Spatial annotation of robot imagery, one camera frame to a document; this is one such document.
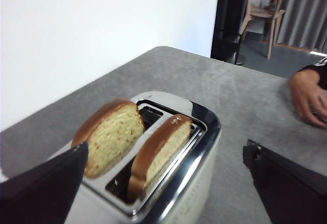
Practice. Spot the light wooden chair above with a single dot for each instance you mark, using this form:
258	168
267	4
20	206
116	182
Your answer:
268	13

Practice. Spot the person's hand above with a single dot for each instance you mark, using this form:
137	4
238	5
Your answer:
306	93

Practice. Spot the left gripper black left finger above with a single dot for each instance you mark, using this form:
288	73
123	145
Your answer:
38	193

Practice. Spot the brown-crust bread slice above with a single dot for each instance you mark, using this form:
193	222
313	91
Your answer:
155	157
112	137

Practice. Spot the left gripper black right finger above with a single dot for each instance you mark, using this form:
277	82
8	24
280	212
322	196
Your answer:
288	190

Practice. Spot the grey curtain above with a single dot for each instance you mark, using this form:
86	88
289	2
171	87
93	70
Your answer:
306	9

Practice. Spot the cream two-slot toaster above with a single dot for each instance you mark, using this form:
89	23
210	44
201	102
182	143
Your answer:
203	132

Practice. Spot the black floor stand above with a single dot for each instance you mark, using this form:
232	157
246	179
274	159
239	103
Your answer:
230	17

